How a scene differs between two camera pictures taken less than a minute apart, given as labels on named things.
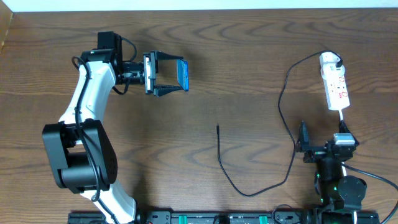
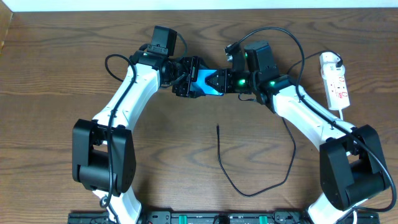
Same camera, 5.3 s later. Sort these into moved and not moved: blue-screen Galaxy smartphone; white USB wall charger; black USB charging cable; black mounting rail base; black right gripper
Moved: blue-screen Galaxy smartphone; black right gripper
Not moved: black USB charging cable; white USB wall charger; black mounting rail base
